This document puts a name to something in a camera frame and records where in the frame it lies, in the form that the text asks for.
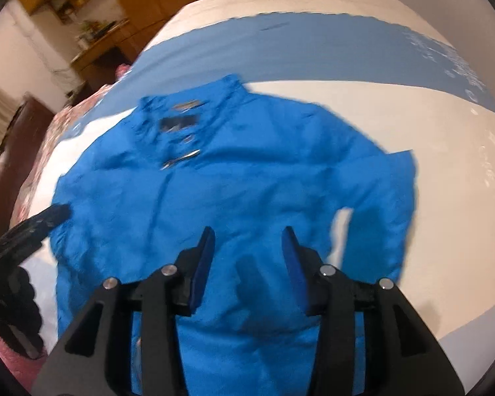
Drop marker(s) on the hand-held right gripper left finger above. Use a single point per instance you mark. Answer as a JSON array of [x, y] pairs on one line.
[[202, 272]]

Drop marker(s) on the wooden desk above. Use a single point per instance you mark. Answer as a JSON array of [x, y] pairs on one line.
[[107, 53]]

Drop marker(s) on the dark brown wooden headboard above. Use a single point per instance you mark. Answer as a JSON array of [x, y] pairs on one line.
[[20, 144]]

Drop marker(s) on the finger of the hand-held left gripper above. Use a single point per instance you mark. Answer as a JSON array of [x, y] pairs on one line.
[[51, 215]]

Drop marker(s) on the blue jacket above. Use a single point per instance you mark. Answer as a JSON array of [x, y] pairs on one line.
[[251, 181]]

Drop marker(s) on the wooden wardrobe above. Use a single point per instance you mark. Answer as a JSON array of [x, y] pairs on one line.
[[169, 4]]

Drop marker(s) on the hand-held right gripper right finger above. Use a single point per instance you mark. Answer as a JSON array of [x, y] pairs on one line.
[[293, 272]]

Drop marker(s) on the pink floral blanket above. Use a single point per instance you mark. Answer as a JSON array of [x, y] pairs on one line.
[[66, 123]]

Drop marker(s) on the pink garment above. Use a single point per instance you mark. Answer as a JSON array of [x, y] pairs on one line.
[[16, 367]]

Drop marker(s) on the white and blue bedsheet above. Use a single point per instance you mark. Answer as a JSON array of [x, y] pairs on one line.
[[437, 214]]

